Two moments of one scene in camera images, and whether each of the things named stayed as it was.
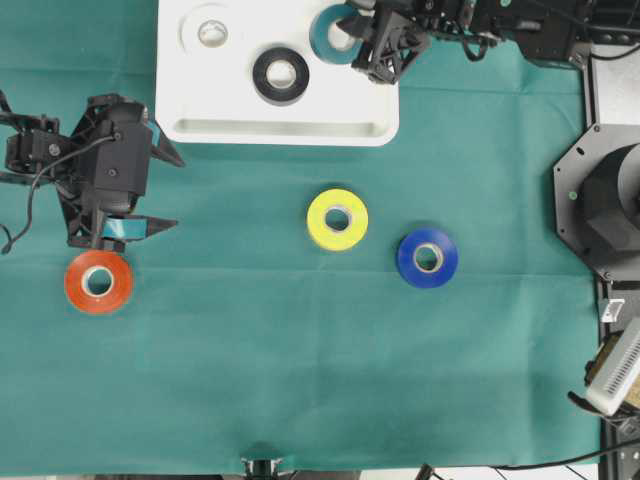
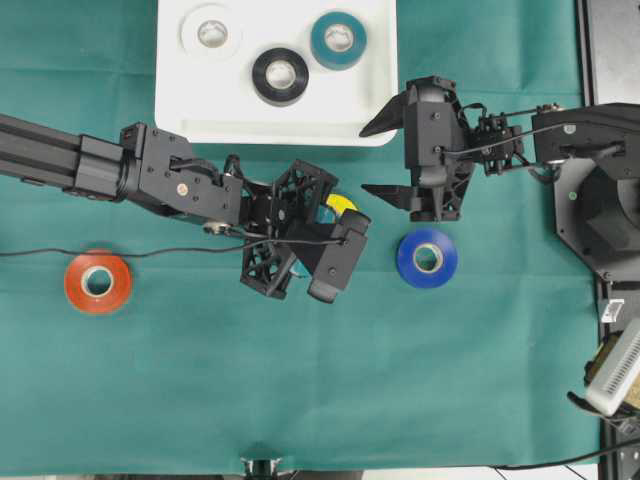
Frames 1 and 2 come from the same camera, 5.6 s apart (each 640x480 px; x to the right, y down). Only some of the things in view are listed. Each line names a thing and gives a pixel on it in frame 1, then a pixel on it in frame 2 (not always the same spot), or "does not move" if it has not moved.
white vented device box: [618, 379] does not move
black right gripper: [394, 32] to [442, 149]
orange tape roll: [83, 297] does not move
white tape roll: [210, 30] does not move
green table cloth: [395, 308] does not move
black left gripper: [106, 173] to [269, 216]
